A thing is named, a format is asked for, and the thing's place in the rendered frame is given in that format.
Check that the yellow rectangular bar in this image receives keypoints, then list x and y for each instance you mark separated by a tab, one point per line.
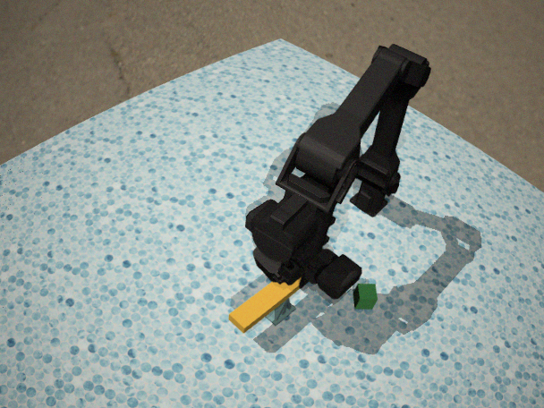
261	304

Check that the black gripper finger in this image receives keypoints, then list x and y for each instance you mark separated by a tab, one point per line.
307	277

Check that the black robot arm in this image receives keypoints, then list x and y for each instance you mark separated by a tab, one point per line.
329	155

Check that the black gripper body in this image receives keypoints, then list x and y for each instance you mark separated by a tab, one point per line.
336	275

